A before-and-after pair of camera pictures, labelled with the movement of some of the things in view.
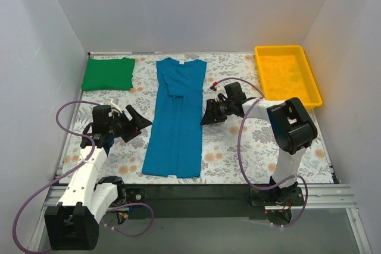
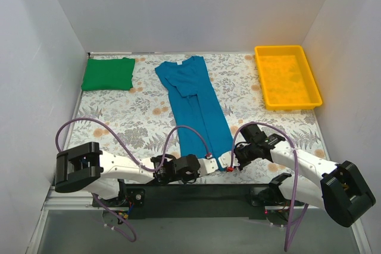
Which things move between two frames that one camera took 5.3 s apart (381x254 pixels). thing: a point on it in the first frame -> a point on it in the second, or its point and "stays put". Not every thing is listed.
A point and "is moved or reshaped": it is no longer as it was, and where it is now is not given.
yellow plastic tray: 286,74 stays put
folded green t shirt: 108,74 stays put
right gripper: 217,110 -> 240,156
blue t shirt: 174,146 is moved or reshaped
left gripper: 128,127 -> 194,164
